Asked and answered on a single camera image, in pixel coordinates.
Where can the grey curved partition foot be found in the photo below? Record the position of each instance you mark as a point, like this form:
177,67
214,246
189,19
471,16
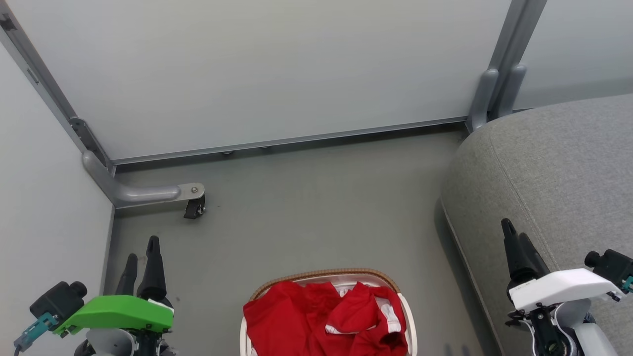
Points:
512,89
482,99

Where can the white laundry basket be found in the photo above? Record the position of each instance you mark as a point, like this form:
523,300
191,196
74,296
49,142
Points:
410,321

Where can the grey partition corner post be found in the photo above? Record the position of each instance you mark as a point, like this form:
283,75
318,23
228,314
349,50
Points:
54,94

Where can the grey partition bottom rail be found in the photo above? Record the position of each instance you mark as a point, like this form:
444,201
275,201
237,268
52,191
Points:
296,141

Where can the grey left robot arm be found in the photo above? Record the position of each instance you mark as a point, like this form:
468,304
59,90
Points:
106,343

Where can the black caster wheel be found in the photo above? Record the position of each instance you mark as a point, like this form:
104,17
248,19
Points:
194,210

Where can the red cloth garment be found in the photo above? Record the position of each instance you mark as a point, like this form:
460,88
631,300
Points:
292,321

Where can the white cloth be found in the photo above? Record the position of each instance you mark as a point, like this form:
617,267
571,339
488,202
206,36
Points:
393,316

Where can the grey partition foot with caster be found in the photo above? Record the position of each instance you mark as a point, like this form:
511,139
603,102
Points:
143,194

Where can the grey fabric sofa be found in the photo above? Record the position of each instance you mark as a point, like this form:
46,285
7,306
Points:
564,173

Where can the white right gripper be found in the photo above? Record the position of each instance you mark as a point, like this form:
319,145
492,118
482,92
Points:
564,287

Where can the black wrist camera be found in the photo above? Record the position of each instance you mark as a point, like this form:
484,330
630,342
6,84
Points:
613,267
57,301

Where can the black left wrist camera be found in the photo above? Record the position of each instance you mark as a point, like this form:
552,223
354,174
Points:
57,301

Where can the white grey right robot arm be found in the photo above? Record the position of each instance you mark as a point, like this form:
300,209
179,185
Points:
586,331

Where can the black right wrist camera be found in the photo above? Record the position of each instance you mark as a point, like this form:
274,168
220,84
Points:
613,267

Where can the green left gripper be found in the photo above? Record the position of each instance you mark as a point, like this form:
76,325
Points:
116,311

